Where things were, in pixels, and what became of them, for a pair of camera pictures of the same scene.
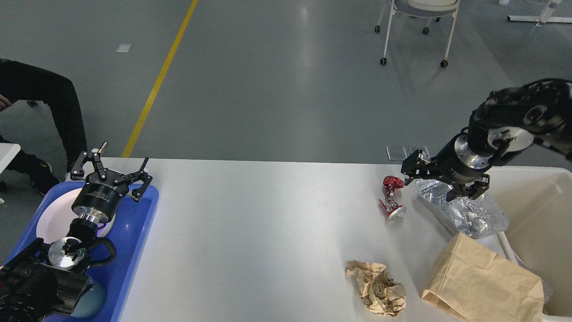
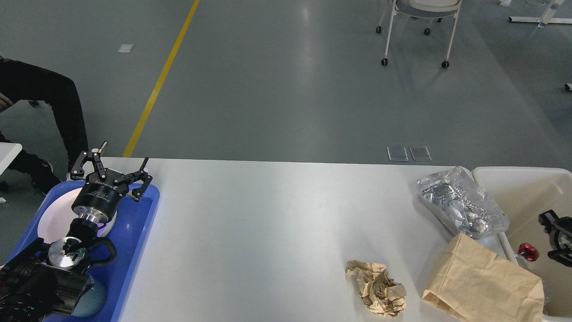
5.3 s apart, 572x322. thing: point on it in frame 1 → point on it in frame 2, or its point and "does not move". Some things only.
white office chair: [420, 8] does not move
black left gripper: [101, 200] does not move
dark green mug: [90, 302] does not move
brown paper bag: [468, 283] does not move
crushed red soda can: [393, 211] → [530, 252]
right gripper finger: [418, 164] → [549, 218]
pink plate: [56, 222] does not move
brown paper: [380, 294] does not move
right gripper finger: [473, 191] → [562, 256]
